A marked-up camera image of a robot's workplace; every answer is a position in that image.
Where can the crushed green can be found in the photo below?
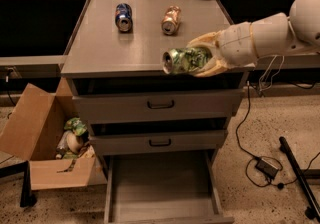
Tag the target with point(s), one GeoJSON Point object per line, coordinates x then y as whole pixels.
{"type": "Point", "coordinates": [185, 60]}

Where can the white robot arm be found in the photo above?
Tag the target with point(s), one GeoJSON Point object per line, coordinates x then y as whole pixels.
{"type": "Point", "coordinates": [287, 35]}

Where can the black chair leg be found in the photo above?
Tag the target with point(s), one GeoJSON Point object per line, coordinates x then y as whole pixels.
{"type": "Point", "coordinates": [27, 199]}

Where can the grey drawer cabinet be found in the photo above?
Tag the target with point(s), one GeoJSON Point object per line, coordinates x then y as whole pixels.
{"type": "Point", "coordinates": [102, 60]}

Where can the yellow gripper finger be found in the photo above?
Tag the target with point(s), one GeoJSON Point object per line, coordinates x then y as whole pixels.
{"type": "Point", "coordinates": [215, 66]}
{"type": "Point", "coordinates": [209, 40]}

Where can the black power adapter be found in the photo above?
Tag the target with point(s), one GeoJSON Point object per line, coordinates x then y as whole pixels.
{"type": "Point", "coordinates": [267, 168]}

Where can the grey open bottom drawer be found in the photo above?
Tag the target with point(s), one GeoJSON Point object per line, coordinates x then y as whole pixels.
{"type": "Point", "coordinates": [163, 188]}

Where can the black floor stand leg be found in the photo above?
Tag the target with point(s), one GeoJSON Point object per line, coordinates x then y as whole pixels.
{"type": "Point", "coordinates": [313, 210]}

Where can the blue soda can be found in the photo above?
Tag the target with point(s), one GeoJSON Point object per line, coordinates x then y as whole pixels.
{"type": "Point", "coordinates": [123, 17]}

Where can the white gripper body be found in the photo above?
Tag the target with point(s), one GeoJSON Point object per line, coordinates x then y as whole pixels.
{"type": "Point", "coordinates": [236, 47]}

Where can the grey middle drawer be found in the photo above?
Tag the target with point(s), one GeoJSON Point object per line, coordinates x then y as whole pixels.
{"type": "Point", "coordinates": [157, 142]}

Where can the grey top drawer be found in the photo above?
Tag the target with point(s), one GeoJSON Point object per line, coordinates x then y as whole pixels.
{"type": "Point", "coordinates": [160, 106]}

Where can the brown cardboard box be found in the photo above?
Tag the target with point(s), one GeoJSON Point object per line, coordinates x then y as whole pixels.
{"type": "Point", "coordinates": [32, 134]}

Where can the gold soda can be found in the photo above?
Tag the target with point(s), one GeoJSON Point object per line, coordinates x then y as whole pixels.
{"type": "Point", "coordinates": [171, 20]}

